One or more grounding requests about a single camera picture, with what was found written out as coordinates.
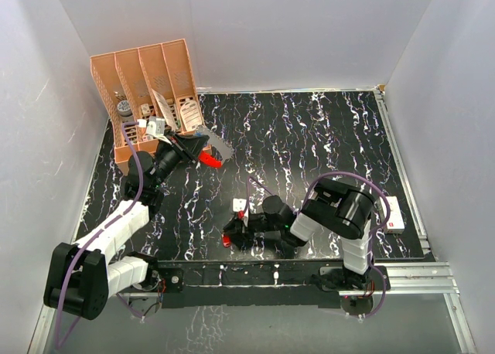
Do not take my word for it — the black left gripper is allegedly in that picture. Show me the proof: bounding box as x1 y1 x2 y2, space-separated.
150 130 208 190

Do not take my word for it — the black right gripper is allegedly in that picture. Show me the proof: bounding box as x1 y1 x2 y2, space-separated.
224 213 282 240

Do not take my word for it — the silver key with red tag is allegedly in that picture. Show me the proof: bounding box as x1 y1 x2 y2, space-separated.
222 234 231 248

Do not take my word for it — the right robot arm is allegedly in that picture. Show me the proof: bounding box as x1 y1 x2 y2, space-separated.
222 172 391 290

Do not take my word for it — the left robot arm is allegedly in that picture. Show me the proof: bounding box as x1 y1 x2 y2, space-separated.
43 134 209 320

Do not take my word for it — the white packaged card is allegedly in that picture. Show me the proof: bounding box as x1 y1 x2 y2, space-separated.
152 90 179 131

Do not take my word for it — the peach plastic desk organizer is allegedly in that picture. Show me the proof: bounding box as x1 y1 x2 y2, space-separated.
90 39 204 175

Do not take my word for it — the round metal tin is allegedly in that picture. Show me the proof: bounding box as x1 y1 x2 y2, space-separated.
117 100 134 123

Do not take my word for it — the small white box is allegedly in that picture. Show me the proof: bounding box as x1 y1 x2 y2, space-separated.
383 196 405 234

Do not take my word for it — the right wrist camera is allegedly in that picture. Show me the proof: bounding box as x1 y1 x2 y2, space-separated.
231 198 249 221

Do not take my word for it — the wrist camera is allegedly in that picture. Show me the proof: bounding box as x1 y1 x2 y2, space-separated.
231 198 249 221
137 116 169 141

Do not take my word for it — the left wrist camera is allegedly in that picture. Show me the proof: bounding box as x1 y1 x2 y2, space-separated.
137 116 169 141

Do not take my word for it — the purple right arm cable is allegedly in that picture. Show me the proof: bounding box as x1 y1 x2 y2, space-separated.
245 171 390 318

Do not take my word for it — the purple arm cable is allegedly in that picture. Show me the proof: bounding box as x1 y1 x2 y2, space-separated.
245 171 390 318
53 121 150 350

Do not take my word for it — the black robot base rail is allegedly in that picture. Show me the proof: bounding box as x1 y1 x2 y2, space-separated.
115 259 391 312

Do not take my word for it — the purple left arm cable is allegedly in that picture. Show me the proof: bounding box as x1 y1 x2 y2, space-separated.
53 121 150 350

